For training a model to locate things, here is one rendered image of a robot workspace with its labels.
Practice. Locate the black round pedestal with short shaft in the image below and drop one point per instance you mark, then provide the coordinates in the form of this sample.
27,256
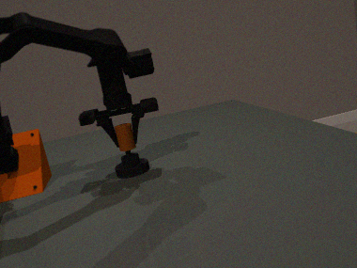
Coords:
131,165

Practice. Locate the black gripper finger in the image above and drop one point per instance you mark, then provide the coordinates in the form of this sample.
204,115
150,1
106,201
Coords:
135,122
109,128

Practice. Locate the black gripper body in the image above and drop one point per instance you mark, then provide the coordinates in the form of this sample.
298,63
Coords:
116,97

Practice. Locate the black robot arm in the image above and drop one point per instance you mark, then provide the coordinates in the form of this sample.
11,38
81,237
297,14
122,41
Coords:
104,46

